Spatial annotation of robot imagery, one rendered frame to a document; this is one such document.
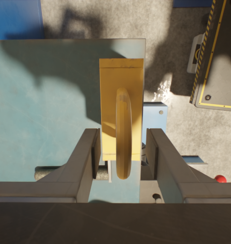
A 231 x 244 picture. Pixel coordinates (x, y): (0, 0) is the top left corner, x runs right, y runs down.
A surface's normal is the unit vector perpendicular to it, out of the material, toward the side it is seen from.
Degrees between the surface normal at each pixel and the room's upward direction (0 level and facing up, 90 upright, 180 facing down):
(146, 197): 0
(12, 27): 90
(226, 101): 0
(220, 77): 0
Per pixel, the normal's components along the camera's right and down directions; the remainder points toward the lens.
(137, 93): -0.01, 0.30
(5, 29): 1.00, 0.00
